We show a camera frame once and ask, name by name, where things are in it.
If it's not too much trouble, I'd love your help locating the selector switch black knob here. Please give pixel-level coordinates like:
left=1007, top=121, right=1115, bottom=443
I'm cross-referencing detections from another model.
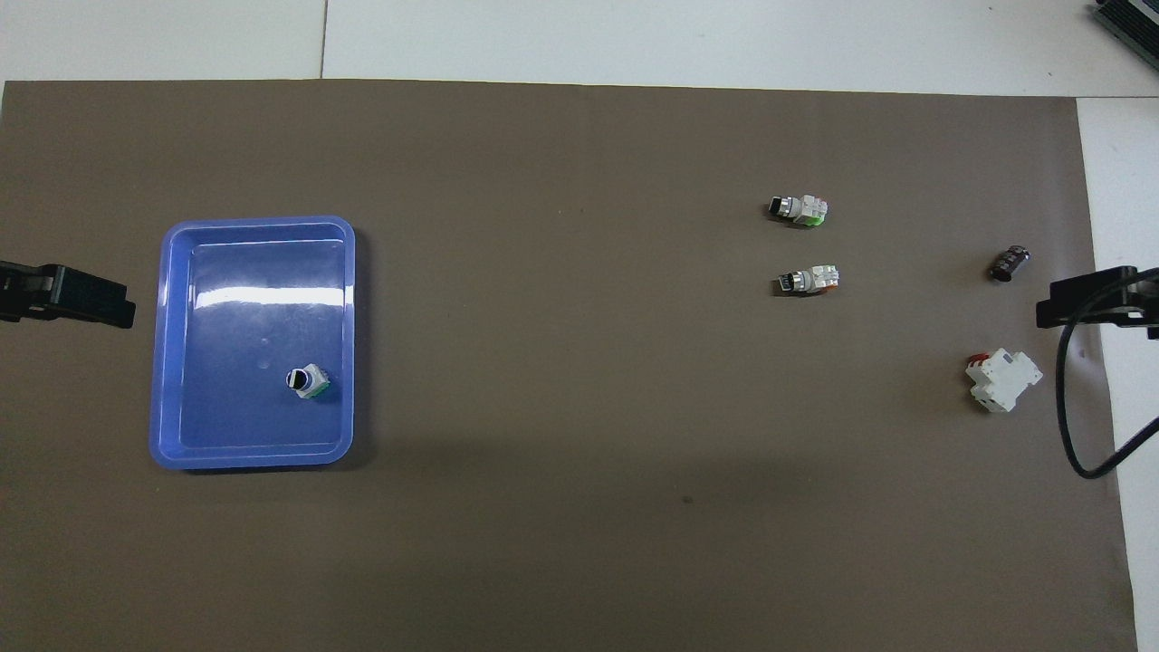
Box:
left=284, top=363, right=332, bottom=402
left=774, top=264, right=841, bottom=298
left=767, top=194, right=830, bottom=228

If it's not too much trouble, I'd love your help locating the small dark cylinder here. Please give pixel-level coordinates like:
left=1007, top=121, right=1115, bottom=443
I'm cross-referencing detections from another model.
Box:
left=989, top=244, right=1033, bottom=283

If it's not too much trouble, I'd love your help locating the white circuit breaker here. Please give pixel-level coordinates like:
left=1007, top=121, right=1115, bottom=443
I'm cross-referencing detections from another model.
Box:
left=965, top=348, right=1044, bottom=415

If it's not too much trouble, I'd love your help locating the blue plastic tray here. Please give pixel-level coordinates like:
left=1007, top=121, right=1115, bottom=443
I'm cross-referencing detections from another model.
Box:
left=148, top=215, right=357, bottom=471

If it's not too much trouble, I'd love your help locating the grey ribbed metal device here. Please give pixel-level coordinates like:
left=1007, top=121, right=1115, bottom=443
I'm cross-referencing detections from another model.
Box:
left=1090, top=0, right=1159, bottom=61

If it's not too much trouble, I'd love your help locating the brown table mat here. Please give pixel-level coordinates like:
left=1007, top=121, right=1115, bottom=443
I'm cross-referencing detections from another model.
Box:
left=0, top=80, right=1140, bottom=652

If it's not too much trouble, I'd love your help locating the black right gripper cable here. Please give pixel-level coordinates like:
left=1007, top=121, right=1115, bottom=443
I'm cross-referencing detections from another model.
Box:
left=1057, top=267, right=1159, bottom=480

